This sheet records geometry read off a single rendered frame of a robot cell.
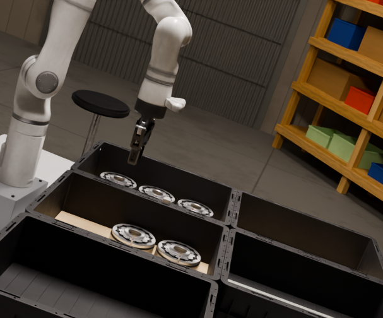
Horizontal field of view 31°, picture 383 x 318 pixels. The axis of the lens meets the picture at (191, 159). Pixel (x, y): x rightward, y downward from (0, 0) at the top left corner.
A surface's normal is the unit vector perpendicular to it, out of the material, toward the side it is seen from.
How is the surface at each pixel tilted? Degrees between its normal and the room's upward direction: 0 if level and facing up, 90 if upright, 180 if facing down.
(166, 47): 105
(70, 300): 0
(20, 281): 0
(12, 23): 90
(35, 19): 90
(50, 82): 87
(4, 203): 90
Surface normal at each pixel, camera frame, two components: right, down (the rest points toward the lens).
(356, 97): -0.79, -0.09
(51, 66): 0.39, 0.31
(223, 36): -0.22, 0.22
